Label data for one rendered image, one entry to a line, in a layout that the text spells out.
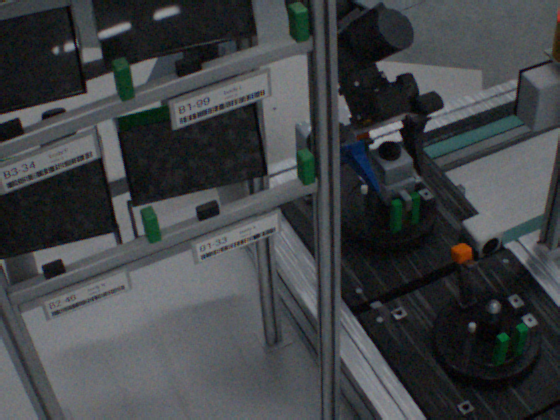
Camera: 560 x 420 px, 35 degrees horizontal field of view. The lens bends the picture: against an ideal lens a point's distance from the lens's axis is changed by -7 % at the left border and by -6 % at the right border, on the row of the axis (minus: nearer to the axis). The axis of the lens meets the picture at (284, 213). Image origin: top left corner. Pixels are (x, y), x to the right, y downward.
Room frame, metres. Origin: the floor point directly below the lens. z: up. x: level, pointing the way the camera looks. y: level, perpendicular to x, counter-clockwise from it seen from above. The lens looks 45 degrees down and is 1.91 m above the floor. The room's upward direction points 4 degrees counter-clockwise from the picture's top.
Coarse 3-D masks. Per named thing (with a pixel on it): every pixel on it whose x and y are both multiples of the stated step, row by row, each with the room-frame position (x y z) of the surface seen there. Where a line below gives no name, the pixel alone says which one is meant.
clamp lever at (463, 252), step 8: (456, 248) 0.75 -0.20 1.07; (464, 248) 0.75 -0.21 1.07; (456, 256) 0.74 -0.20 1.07; (464, 256) 0.74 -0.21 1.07; (464, 264) 0.73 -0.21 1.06; (472, 264) 0.73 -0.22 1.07; (464, 272) 0.74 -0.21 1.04; (464, 280) 0.73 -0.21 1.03; (464, 288) 0.73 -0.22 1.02; (464, 296) 0.72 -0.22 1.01; (472, 296) 0.73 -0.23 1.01
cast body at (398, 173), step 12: (384, 144) 0.92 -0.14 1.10; (396, 144) 0.92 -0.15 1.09; (372, 156) 0.91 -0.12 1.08; (384, 156) 0.90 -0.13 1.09; (396, 156) 0.90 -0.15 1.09; (408, 156) 0.90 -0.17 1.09; (372, 168) 0.91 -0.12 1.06; (384, 168) 0.89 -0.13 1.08; (396, 168) 0.89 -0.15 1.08; (408, 168) 0.89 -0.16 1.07; (384, 180) 0.88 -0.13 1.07; (396, 180) 0.89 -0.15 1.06; (408, 180) 0.89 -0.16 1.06; (384, 192) 0.88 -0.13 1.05; (396, 192) 0.88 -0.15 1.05; (408, 192) 0.89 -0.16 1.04; (408, 204) 0.86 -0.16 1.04
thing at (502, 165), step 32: (480, 128) 1.11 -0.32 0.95; (512, 128) 1.11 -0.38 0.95; (544, 128) 1.14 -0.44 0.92; (448, 160) 1.06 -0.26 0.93; (480, 160) 1.07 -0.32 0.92; (512, 160) 1.07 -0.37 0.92; (544, 160) 1.06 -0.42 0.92; (480, 192) 1.00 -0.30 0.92; (512, 192) 1.00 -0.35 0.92; (544, 192) 0.99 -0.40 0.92; (512, 224) 0.93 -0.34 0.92; (416, 288) 0.80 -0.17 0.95
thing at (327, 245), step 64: (320, 0) 0.63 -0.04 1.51; (320, 64) 0.63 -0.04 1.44; (320, 128) 0.63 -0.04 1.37; (256, 192) 0.79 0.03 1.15; (320, 192) 0.63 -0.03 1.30; (256, 256) 0.80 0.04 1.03; (320, 256) 0.64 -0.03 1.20; (0, 320) 0.50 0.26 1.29; (320, 320) 0.64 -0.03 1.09; (320, 384) 0.64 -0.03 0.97
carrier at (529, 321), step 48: (432, 288) 0.78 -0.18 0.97; (480, 288) 0.77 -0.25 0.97; (528, 288) 0.76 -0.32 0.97; (384, 336) 0.70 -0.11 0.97; (432, 336) 0.69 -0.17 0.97; (480, 336) 0.67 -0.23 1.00; (528, 336) 0.67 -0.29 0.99; (432, 384) 0.62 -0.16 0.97; (480, 384) 0.61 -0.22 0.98; (528, 384) 0.61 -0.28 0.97
